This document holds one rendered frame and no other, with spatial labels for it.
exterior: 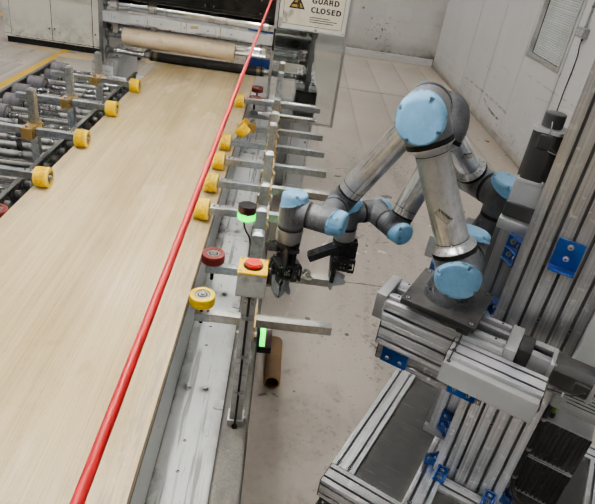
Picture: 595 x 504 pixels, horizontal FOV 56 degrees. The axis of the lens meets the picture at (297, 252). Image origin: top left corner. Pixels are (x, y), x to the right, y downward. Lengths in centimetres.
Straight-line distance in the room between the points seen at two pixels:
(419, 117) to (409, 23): 942
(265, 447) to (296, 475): 18
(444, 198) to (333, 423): 152
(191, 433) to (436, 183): 98
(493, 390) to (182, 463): 86
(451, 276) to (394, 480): 103
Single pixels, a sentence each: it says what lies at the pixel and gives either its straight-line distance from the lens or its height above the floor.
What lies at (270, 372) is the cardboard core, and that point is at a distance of 274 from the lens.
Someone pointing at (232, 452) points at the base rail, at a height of 70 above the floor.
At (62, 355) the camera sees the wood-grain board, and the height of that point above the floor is 90.
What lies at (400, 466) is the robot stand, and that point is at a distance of 233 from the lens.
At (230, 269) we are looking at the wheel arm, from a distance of 198.
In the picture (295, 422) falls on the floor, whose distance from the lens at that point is 265.
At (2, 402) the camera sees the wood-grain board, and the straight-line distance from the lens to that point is 149.
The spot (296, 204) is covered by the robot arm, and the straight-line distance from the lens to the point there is 153.
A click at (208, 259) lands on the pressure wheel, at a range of 195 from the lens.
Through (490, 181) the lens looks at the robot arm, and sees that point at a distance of 210.
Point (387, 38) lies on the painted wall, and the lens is 1073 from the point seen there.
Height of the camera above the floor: 193
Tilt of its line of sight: 30 degrees down
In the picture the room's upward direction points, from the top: 9 degrees clockwise
